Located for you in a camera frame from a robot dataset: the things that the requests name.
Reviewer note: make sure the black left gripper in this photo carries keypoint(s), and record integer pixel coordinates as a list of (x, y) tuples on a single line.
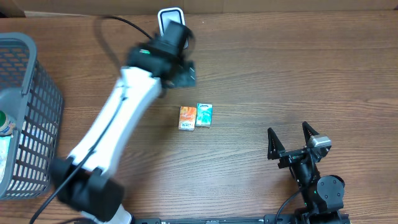
[(188, 75)]

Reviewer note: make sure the grey plastic mesh basket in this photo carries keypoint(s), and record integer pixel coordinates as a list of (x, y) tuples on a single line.
[(34, 102)]

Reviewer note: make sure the orange tissue pack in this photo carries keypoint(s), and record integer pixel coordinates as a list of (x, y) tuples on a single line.
[(187, 118)]

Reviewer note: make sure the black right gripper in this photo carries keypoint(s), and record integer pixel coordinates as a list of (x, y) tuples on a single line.
[(277, 152)]

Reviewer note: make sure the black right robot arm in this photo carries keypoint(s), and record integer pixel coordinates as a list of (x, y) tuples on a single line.
[(322, 196)]

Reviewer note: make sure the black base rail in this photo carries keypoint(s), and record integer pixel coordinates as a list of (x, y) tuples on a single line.
[(211, 221)]

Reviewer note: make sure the white barcode scanner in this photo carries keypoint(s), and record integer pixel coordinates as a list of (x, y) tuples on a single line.
[(167, 15)]

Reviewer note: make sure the teal tissue pack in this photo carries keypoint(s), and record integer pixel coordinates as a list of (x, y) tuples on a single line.
[(204, 115)]

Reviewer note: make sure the white items in basket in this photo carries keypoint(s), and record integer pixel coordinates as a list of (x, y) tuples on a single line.
[(4, 149)]

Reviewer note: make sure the cardboard backdrop panel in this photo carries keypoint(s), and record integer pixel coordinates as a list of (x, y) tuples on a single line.
[(18, 8)]

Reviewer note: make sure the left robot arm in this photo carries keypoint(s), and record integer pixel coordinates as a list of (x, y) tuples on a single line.
[(84, 180)]

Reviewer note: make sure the green capped bottle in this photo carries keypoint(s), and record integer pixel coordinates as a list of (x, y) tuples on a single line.
[(7, 124)]

